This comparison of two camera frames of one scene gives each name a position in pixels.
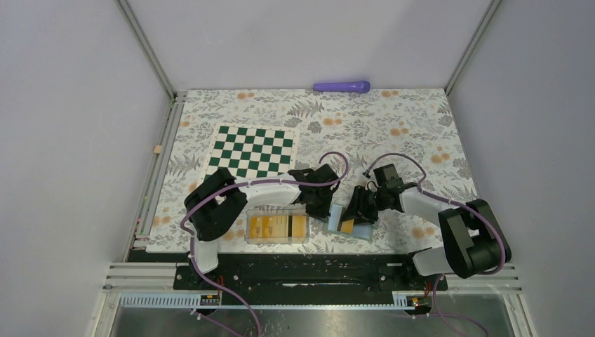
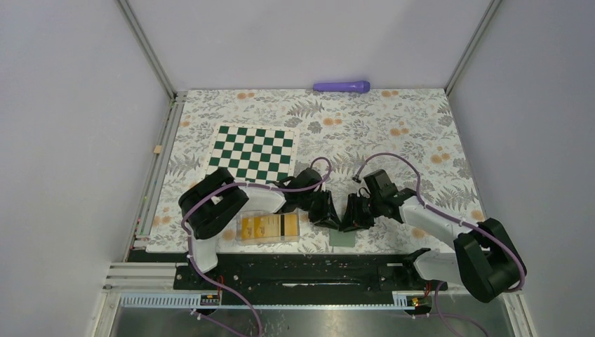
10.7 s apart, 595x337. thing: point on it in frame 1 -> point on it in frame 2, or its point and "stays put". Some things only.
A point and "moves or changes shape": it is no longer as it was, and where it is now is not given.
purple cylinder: [362, 86] stays put
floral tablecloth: [412, 129] stays put
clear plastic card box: [277, 226] moves or changes shape
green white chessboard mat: [251, 151] stays put
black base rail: [306, 272] stays put
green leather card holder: [333, 224] moves or changes shape
